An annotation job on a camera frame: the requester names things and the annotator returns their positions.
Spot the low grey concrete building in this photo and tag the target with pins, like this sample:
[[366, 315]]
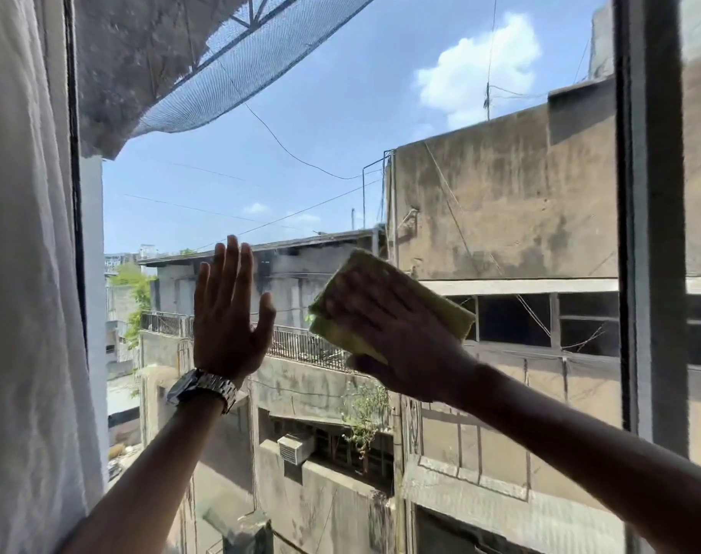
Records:
[[304, 501]]

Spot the rooftop antenna pole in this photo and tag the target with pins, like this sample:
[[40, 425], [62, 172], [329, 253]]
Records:
[[487, 100]]

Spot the grey mesh awning net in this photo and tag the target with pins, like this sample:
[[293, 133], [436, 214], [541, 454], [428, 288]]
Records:
[[212, 63]]

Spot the small leafy plant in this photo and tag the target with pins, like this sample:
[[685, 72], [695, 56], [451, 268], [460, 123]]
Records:
[[366, 415]]

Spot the green tree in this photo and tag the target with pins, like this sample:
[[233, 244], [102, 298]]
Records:
[[136, 288]]

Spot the person's left thumb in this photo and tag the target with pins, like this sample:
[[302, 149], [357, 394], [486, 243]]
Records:
[[266, 320]]

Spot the person's right hand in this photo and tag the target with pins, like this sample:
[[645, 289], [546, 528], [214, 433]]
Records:
[[408, 346]]

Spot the grey window frame post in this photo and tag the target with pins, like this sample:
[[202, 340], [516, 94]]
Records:
[[653, 224]]

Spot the tall weathered concrete building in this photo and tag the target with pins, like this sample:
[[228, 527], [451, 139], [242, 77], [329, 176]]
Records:
[[512, 213]]

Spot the person's left hand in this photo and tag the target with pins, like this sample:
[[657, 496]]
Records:
[[223, 334]]

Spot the person's left middle finger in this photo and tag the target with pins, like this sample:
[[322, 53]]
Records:
[[232, 271]]

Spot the white air conditioner unit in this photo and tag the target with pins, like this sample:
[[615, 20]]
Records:
[[295, 448]]

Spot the person's left forearm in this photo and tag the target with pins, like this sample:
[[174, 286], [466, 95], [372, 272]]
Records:
[[154, 484]]

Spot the person's right thumb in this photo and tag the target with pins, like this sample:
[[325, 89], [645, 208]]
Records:
[[363, 363]]

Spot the white curtain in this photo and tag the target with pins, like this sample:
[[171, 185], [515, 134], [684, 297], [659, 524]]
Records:
[[27, 282]]

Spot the yellow-green cleaning sponge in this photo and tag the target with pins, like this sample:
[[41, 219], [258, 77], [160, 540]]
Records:
[[448, 317]]

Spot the person's right forearm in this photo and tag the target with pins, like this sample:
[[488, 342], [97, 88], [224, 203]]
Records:
[[587, 467]]

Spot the silver metal wristwatch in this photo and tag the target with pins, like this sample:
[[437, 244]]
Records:
[[203, 386]]

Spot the dark window frame edge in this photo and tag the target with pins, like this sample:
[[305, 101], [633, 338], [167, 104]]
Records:
[[75, 167]]

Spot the metal balcony railing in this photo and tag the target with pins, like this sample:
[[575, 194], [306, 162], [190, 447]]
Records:
[[304, 346]]

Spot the person's left little finger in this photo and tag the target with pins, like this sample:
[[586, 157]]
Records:
[[202, 291]]

